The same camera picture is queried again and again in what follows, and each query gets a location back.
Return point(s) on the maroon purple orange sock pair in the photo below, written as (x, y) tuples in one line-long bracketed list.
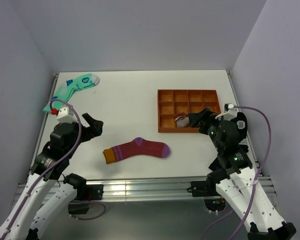
[(136, 147)]

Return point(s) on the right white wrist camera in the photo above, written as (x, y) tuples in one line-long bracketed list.
[(230, 112)]

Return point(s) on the orange compartment tray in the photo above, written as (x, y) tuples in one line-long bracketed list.
[(173, 105)]

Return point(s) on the black blue sock pair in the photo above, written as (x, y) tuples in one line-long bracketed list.
[(244, 145)]

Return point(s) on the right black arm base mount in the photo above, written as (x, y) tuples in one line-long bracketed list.
[(212, 200)]

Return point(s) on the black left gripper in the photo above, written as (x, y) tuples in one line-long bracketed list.
[(95, 127)]

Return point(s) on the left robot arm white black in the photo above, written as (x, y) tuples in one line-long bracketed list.
[(30, 215)]

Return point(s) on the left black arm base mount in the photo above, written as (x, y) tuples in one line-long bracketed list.
[(89, 192)]

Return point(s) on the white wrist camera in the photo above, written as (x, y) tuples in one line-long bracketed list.
[(230, 112), (64, 115)]

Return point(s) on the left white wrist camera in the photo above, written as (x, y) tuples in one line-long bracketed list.
[(64, 115)]

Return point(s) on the rolled white maroon sock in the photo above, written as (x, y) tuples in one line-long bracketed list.
[(181, 120)]

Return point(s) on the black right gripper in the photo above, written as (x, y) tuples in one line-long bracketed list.
[(195, 118)]

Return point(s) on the aluminium table front rail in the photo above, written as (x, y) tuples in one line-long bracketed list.
[(149, 189)]

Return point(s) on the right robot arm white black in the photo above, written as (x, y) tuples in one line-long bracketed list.
[(234, 177)]

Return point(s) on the mint green sock pair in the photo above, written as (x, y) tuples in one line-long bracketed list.
[(83, 82)]

